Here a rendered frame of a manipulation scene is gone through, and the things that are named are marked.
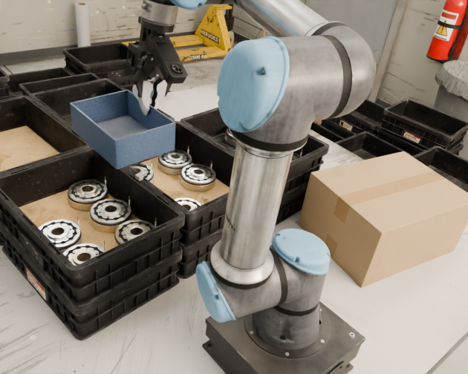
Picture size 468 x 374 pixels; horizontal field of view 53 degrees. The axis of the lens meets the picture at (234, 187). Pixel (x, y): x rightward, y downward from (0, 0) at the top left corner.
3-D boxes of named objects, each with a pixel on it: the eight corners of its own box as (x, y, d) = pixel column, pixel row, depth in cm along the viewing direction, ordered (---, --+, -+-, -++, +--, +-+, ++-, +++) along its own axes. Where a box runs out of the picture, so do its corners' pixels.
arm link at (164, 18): (185, 7, 100) (151, 4, 95) (181, 29, 102) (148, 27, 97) (166, -2, 104) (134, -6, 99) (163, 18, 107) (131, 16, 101)
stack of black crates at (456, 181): (475, 257, 238) (515, 184, 213) (446, 281, 220) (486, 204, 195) (407, 215, 261) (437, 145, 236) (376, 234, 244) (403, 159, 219)
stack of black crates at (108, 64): (122, 105, 332) (121, 41, 307) (144, 122, 315) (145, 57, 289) (67, 116, 309) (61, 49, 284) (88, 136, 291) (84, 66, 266)
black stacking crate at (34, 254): (184, 254, 118) (187, 218, 111) (76, 313, 99) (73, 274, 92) (96, 181, 139) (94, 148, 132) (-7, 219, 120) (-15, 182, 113)
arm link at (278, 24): (426, 52, 64) (261, -53, 96) (362, 57, 59) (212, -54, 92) (396, 125, 71) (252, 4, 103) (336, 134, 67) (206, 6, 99)
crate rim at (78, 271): (188, 224, 112) (189, 216, 111) (73, 282, 93) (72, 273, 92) (95, 153, 133) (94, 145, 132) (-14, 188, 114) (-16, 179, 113)
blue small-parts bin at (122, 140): (174, 149, 107) (176, 122, 103) (116, 169, 99) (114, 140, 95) (128, 115, 119) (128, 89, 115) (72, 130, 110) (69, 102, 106)
